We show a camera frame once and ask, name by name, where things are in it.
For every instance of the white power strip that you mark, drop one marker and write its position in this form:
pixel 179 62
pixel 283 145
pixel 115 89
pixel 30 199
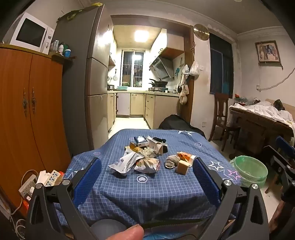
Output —
pixel 27 184
pixel 53 178

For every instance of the beige kitchen base cabinets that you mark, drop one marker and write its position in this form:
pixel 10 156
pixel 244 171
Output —
pixel 137 103

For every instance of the steel kettle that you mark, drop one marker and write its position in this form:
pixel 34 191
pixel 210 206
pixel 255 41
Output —
pixel 110 87

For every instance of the framed elephant picture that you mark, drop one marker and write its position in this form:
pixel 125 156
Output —
pixel 268 52

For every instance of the beige board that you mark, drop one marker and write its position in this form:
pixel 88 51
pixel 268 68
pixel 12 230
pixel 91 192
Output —
pixel 288 106

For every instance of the teal plastic basin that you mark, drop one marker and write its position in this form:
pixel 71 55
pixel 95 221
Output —
pixel 122 88

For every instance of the blue checked star tablecloth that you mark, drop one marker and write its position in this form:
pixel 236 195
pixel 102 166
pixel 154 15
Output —
pixel 143 198

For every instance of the dark barred window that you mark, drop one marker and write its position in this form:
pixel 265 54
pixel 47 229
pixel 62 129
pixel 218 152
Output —
pixel 220 64

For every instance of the gas stove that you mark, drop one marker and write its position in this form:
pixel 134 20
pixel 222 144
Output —
pixel 157 88

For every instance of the black plastic bag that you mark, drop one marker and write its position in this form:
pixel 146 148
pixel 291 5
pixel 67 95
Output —
pixel 278 104

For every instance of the black duffel bag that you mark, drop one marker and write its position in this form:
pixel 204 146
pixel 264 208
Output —
pixel 177 124

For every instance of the tan cube box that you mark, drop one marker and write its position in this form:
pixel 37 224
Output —
pixel 182 167

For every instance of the grey refrigerator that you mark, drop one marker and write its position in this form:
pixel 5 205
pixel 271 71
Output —
pixel 96 69

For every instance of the blue lidded cup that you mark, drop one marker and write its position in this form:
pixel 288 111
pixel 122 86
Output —
pixel 67 53

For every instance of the orange carton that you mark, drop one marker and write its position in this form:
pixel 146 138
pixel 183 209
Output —
pixel 185 156

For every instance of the kitchen ceiling light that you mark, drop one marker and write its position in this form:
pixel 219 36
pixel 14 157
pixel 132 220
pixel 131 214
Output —
pixel 141 35

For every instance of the gold cardboard box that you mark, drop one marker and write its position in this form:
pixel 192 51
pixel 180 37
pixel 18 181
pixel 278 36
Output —
pixel 136 148

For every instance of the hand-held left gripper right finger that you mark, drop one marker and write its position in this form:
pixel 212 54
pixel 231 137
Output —
pixel 206 182

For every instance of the white microwave oven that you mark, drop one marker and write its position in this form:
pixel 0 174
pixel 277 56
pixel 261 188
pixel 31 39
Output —
pixel 30 32

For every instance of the crumpled clear wrapper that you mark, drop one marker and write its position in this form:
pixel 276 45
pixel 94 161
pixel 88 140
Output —
pixel 148 152

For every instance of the white sheet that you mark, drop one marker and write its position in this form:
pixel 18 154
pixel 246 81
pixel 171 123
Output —
pixel 260 110

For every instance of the orange wooden cabinet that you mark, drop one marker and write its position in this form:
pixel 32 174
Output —
pixel 16 115

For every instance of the grey sock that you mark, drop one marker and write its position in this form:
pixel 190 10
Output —
pixel 171 161

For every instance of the gold wall clock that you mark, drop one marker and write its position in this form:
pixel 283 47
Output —
pixel 201 31

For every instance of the steel range hood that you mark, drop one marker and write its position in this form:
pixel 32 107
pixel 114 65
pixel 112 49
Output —
pixel 161 68

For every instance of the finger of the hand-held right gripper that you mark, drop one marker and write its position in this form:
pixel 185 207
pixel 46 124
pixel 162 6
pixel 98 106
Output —
pixel 278 154
pixel 285 144

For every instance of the white hanging cloth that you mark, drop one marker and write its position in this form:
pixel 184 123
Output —
pixel 185 70

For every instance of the person's left hand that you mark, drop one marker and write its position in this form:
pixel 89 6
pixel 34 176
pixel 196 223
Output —
pixel 129 233

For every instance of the white medicine bottle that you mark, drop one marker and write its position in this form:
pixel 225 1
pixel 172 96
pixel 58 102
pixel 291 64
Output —
pixel 60 49

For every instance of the crumpled brown snack bag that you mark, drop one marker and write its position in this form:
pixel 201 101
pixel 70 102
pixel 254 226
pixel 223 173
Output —
pixel 147 165

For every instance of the beige hanging bag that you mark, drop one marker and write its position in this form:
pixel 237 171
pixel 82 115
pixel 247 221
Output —
pixel 184 95

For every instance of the wooden dining table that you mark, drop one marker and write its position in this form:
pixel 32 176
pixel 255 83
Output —
pixel 255 129

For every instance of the kitchen wall cabinet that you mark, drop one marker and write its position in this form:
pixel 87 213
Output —
pixel 170 43

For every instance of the white plastic bag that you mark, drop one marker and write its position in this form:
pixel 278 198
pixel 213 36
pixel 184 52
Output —
pixel 194 68

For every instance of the dark wooden chair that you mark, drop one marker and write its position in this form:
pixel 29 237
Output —
pixel 221 110

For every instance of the red and green bags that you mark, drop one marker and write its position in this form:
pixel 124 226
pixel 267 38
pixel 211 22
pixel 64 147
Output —
pixel 240 98

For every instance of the green-lined trash bin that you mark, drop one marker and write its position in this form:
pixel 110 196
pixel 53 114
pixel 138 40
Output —
pixel 251 169

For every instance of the black wok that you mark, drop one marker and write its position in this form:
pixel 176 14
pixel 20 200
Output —
pixel 159 82

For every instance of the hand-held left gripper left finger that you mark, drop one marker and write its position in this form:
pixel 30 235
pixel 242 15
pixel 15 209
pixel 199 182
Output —
pixel 88 181

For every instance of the kitchen window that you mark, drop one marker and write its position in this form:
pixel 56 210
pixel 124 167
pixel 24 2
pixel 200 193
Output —
pixel 132 69

